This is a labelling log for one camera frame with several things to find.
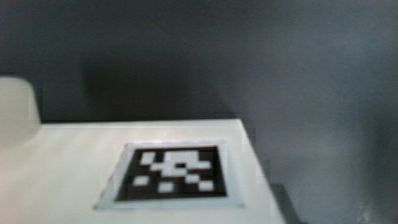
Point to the white front drawer tray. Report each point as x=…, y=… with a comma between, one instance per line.
x=136, y=173

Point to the white drawer cabinet box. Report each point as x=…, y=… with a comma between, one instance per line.
x=21, y=121

